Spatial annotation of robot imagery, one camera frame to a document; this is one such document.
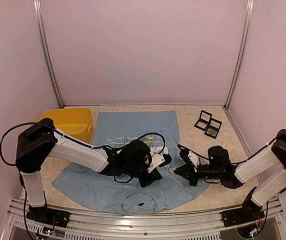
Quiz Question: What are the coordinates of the right aluminium frame post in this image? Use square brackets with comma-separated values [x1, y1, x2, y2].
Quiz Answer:
[224, 0, 255, 112]

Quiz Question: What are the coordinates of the black display box right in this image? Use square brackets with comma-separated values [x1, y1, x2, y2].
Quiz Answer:
[205, 118, 222, 139]

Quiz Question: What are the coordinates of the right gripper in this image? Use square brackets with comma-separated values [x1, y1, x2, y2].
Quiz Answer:
[174, 163, 222, 187]

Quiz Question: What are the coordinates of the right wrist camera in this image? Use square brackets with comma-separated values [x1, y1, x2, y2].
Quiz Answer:
[178, 144, 201, 168]

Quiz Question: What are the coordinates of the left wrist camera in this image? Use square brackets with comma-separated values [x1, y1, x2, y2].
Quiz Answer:
[147, 146, 172, 174]

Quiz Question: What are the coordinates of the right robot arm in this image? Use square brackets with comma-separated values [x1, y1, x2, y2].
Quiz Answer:
[174, 129, 286, 227]

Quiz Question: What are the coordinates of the black display box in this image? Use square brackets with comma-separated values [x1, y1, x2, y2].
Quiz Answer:
[194, 110, 212, 131]
[205, 118, 222, 139]

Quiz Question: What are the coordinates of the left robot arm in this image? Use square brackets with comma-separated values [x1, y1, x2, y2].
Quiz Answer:
[15, 118, 165, 223]

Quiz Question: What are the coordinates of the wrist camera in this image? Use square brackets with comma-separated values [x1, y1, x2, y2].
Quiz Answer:
[178, 144, 201, 168]
[147, 146, 172, 174]

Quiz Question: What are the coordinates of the aluminium frame post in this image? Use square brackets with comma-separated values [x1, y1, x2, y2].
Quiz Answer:
[33, 0, 65, 109]
[224, 0, 255, 112]

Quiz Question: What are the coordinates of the front aluminium rail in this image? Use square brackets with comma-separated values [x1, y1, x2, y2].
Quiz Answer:
[0, 198, 286, 240]

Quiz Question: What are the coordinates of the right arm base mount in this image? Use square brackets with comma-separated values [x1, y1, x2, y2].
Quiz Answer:
[222, 208, 265, 227]

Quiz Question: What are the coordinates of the silver round brooch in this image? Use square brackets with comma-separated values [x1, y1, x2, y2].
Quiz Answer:
[207, 128, 216, 136]

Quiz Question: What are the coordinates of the light blue printed t-shirt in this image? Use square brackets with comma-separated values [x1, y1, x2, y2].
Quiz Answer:
[52, 111, 209, 215]

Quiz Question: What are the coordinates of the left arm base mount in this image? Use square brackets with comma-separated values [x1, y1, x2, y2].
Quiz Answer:
[26, 208, 70, 228]

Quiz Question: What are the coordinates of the yellow plastic basket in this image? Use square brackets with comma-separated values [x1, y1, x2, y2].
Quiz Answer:
[38, 108, 94, 144]

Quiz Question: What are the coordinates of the black display box left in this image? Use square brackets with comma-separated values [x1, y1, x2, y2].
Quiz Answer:
[194, 110, 212, 131]

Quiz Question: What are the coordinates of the left aluminium frame post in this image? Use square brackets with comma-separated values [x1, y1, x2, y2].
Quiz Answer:
[33, 0, 65, 109]

